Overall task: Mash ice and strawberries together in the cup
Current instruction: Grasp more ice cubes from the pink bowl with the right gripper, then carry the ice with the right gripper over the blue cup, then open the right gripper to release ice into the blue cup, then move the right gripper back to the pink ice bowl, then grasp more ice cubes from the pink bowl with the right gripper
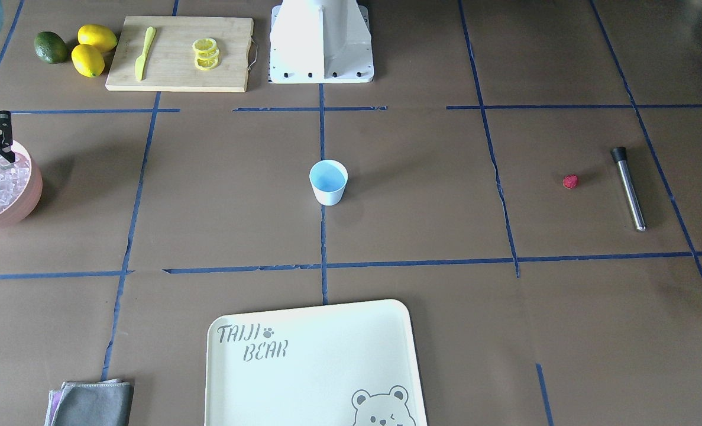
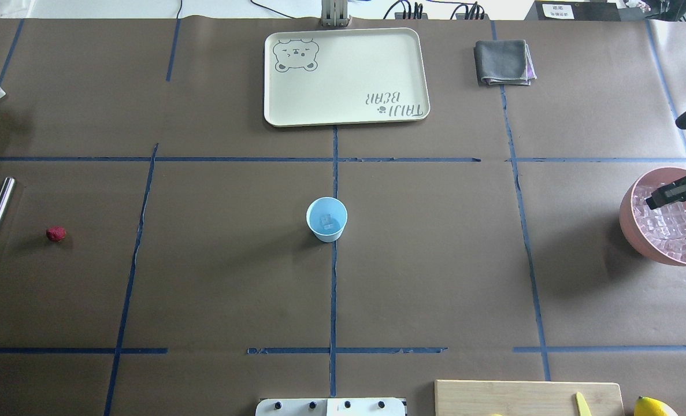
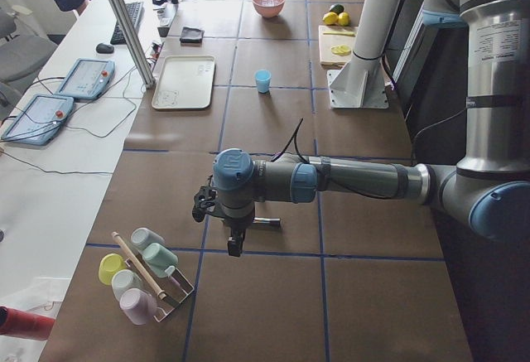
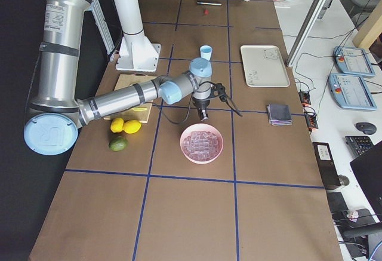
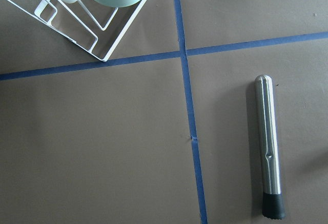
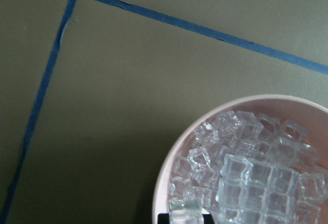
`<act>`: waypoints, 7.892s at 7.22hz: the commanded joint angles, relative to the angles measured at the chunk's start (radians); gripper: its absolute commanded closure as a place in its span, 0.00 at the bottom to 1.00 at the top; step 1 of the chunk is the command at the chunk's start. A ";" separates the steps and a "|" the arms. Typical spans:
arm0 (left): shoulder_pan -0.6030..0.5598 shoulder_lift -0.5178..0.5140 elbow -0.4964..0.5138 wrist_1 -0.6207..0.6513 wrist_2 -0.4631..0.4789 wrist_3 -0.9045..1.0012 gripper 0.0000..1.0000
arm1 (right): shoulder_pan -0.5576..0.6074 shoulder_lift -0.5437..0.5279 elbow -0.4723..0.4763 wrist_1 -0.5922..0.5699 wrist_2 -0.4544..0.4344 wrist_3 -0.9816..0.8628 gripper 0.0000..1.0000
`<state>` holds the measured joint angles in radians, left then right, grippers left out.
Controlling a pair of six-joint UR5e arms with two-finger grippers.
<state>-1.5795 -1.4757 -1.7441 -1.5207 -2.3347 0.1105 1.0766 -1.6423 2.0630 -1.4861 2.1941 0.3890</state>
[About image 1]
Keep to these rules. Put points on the yellow lemon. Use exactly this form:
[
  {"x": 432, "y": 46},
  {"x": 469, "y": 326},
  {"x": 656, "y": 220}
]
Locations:
[
  {"x": 101, "y": 37},
  {"x": 88, "y": 60}
]

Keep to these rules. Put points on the yellow plastic knife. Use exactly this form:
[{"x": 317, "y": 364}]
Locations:
[{"x": 140, "y": 61}]

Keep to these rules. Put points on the cream bear tray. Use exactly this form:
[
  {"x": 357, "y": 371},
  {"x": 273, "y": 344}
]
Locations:
[{"x": 342, "y": 364}]

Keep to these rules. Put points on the green avocado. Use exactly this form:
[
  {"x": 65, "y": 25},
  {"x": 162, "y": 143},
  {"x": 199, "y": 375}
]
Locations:
[{"x": 50, "y": 48}]

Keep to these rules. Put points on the pink bowl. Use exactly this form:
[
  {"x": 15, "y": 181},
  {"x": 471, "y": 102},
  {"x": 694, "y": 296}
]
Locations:
[{"x": 29, "y": 199}]

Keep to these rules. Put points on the wooden cutting board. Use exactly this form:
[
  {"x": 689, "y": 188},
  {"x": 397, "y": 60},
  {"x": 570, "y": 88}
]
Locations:
[{"x": 170, "y": 64}]

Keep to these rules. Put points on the folded grey cloth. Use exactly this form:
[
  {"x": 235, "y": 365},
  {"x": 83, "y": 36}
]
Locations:
[{"x": 105, "y": 402}]

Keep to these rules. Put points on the lemon slices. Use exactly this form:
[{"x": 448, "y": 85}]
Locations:
[{"x": 206, "y": 54}]

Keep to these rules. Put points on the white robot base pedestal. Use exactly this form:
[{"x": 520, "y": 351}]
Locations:
[{"x": 313, "y": 42}]

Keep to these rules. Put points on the light blue cup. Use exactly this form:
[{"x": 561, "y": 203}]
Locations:
[{"x": 328, "y": 179}]

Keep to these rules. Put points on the steel muddler black tip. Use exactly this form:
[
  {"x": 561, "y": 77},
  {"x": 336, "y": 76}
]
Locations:
[{"x": 619, "y": 157}]

